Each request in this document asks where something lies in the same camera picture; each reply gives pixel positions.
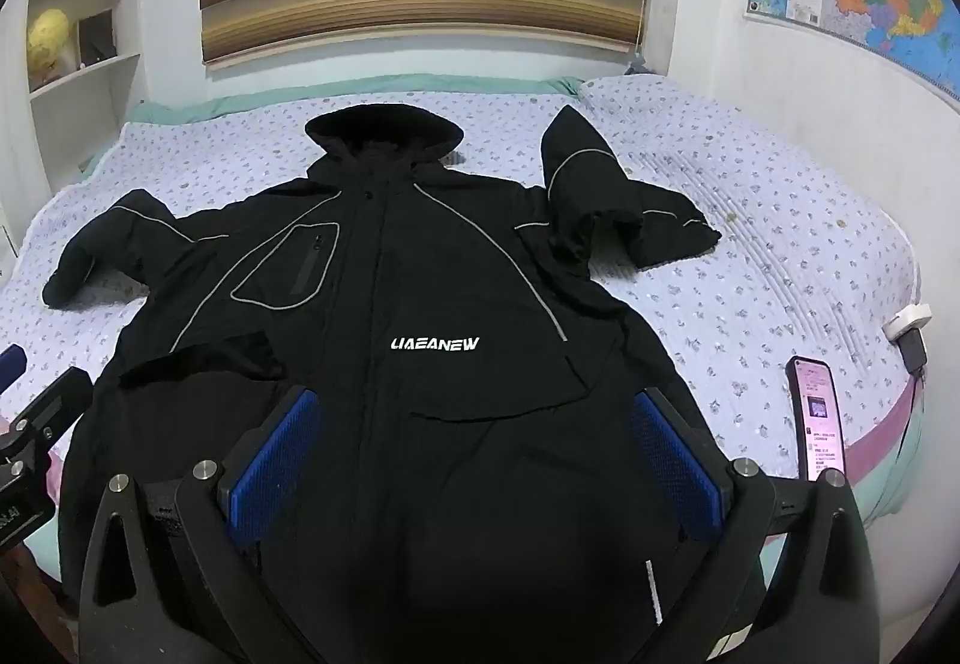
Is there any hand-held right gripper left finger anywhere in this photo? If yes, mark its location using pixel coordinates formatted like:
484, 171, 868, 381
75, 385, 323, 664

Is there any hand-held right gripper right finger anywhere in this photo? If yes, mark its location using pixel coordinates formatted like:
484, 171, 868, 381
632, 385, 883, 664

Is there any black hooded jacket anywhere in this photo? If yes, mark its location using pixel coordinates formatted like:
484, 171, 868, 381
41, 103, 772, 664

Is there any smartphone with lit screen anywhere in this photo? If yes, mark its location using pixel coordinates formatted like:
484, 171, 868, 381
784, 355, 848, 486

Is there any pink bed sheet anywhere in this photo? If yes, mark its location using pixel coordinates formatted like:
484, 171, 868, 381
840, 375, 922, 481

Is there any floral white bedspread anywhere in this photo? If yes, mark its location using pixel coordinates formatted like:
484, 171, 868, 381
0, 74, 925, 564

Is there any black power adapter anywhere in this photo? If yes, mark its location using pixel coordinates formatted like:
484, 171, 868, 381
899, 329, 929, 374

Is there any white power adapter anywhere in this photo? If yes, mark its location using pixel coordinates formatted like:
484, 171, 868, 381
883, 304, 934, 342

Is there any white bookshelf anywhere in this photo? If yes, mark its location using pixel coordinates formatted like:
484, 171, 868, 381
0, 0, 149, 264

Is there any yellow plush toy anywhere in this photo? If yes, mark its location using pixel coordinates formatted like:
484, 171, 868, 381
27, 8, 74, 89

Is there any dark box on shelf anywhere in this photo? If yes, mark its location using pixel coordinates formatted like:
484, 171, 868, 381
76, 10, 119, 68

